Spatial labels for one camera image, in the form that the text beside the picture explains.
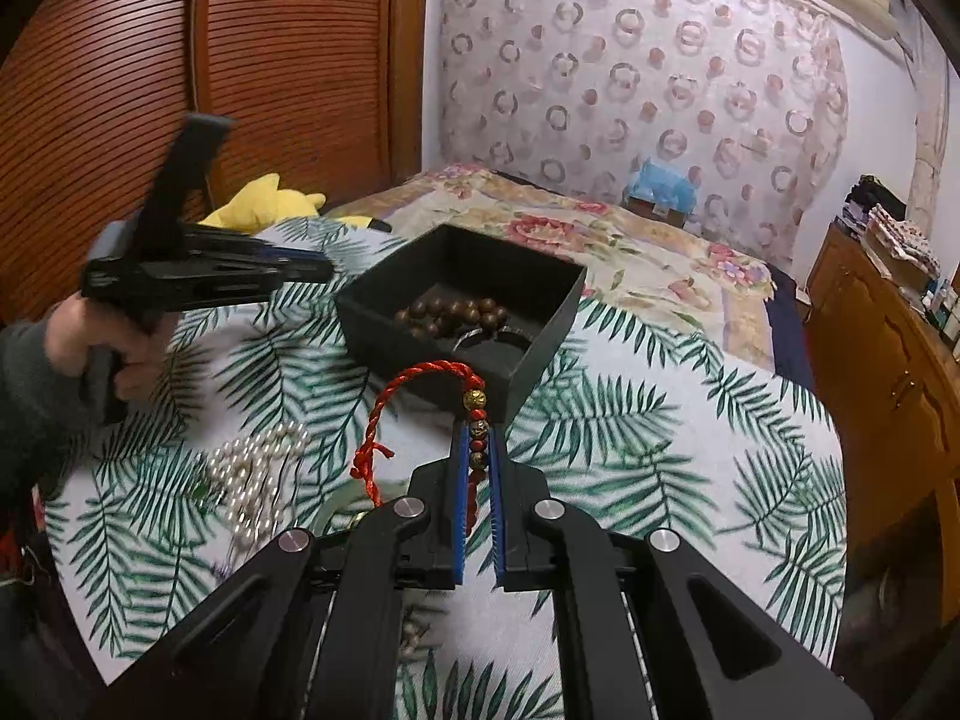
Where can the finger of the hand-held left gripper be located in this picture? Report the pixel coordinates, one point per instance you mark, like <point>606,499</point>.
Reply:
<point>300,266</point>
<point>247,246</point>

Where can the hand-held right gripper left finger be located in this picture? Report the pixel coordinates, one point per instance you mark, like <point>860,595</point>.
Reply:
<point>455,517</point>

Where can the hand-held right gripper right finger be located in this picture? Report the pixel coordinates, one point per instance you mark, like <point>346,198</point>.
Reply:
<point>501,525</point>

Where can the black jewelry box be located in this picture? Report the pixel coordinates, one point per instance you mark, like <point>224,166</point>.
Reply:
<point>525,382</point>

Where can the black bangle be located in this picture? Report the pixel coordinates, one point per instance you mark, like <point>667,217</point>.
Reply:
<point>491,335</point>

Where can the person's left hand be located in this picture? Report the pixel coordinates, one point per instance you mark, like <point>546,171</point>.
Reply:
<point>67,330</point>

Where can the yellow plush toy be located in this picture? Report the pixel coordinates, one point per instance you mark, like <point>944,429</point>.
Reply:
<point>262,202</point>

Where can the leaf print cloth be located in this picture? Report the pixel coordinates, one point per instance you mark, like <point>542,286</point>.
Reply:
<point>637,427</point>

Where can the wooden slatted wardrobe door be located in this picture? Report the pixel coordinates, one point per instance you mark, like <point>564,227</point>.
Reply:
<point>300,52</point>

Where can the floral blanket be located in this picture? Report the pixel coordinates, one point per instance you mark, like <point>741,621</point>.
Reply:
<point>600,240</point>

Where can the circle pattern curtain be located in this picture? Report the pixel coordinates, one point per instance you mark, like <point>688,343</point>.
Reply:
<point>600,90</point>

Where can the small cardboard box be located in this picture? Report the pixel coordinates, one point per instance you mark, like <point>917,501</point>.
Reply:
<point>652,211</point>

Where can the dark blue bed sheet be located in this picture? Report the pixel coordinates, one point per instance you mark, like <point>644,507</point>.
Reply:
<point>791,330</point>

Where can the blue plastic bag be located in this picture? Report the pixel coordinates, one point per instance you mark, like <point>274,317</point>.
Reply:
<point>660,180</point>

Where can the wooden cabinet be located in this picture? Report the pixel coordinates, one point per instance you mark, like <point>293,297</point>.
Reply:
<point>885,360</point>

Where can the dark folded clothes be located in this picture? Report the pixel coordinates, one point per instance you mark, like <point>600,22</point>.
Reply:
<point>870,199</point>

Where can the patterned folded cloth stack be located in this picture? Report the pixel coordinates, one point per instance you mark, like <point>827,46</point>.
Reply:
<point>904,240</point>

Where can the row of toiletry bottles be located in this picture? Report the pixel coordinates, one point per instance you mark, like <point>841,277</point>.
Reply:
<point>946,311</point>

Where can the beige lace curtain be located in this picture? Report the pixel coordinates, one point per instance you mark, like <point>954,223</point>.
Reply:
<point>930,127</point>

